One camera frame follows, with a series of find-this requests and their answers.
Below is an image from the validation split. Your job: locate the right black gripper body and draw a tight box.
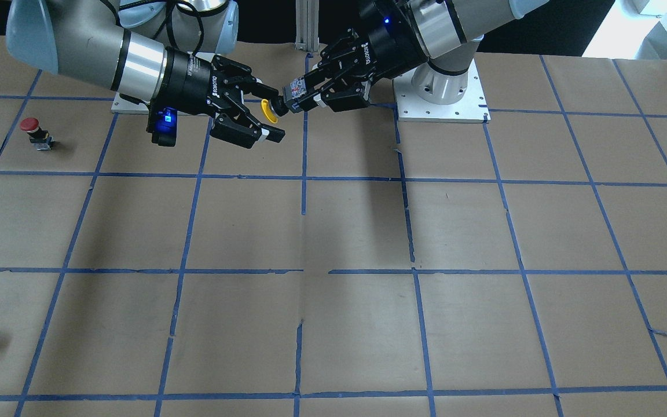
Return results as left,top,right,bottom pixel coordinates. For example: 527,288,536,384
163,49,222,116

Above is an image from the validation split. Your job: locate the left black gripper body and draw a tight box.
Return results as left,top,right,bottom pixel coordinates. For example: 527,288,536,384
357,1,428,79

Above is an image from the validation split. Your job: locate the red push button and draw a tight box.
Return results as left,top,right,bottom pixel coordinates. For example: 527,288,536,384
19,117,53,151

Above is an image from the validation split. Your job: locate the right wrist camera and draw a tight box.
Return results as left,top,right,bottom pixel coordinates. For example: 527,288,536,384
146,102,178,147

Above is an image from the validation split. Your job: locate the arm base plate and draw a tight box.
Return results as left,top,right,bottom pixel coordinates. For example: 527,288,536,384
393,61,492,123

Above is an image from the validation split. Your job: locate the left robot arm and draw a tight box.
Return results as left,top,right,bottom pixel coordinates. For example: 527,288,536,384
283,1,544,113

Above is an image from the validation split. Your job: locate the aluminium frame post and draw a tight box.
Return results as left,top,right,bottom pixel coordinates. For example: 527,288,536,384
294,0,320,53

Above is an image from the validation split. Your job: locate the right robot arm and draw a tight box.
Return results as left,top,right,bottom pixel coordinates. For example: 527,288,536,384
6,1,285,149

